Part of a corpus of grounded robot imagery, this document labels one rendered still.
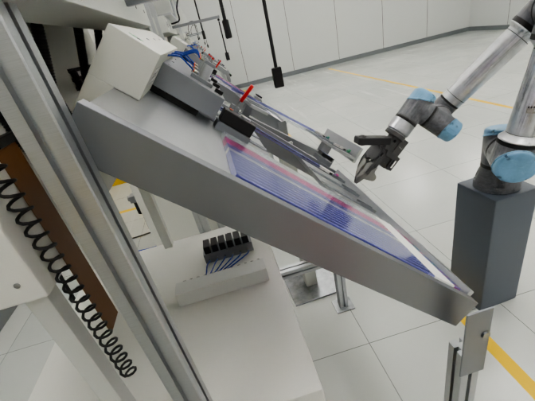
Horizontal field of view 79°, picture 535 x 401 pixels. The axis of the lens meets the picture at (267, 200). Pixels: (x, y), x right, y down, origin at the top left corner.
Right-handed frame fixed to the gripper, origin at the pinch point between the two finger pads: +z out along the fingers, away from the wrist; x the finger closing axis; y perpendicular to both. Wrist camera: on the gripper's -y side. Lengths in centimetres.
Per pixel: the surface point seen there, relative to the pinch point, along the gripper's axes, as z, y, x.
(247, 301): 39, -26, -31
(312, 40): -159, 168, 749
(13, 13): -3, -80, -62
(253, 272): 34, -26, -26
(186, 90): -1, -64, -28
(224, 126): 2, -54, -29
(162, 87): 1, -68, -28
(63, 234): 25, -71, -50
